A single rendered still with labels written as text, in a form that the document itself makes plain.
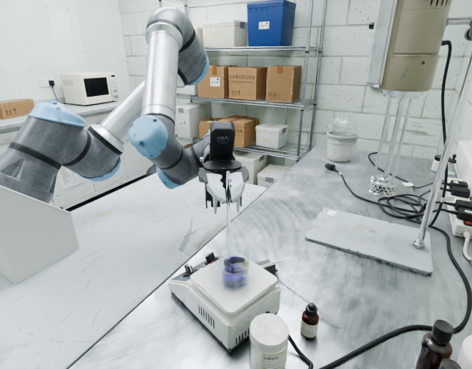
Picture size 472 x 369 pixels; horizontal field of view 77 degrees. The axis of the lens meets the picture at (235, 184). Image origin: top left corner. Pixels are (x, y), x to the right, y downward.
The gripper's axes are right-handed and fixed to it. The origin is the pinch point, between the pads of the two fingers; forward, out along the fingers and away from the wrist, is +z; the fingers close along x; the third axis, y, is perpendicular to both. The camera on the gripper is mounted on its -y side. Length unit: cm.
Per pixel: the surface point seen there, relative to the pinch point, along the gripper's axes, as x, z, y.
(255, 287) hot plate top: -4.3, 2.8, 17.1
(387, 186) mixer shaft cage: -40.4, -18.2, 9.0
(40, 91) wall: 156, -278, 16
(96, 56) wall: 115, -335, -14
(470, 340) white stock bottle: -31.7, 17.6, 15.6
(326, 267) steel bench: -24.1, -10.8, 26.0
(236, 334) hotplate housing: -0.4, 8.1, 21.6
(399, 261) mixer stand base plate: -41.8, -9.6, 24.9
